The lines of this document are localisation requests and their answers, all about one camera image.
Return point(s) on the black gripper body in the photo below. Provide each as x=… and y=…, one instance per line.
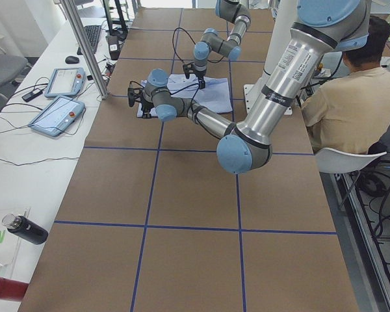
x=200, y=75
x=145, y=106

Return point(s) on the light blue striped shirt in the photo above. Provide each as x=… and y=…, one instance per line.
x=215, y=95

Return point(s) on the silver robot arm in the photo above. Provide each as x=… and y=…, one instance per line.
x=233, y=12
x=305, y=31

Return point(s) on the lower teach pendant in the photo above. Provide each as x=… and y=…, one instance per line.
x=57, y=116

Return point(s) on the teach pendant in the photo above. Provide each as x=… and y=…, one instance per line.
x=66, y=82
x=57, y=116

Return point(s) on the upper teach pendant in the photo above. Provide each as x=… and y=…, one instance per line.
x=66, y=82

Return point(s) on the black computer mouse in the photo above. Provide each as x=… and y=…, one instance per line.
x=71, y=60

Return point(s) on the black keyboard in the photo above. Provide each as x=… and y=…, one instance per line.
x=93, y=33

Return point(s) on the white chair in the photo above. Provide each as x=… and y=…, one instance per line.
x=333, y=161

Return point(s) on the person in beige shirt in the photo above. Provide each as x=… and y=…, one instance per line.
x=351, y=113

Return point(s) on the black water bottle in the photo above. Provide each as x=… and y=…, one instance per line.
x=25, y=228

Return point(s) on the red bottle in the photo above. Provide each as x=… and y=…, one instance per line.
x=12, y=290

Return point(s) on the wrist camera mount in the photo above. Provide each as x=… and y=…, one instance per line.
x=187, y=69
x=134, y=95

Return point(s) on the aluminium frame post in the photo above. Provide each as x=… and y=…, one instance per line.
x=82, y=39

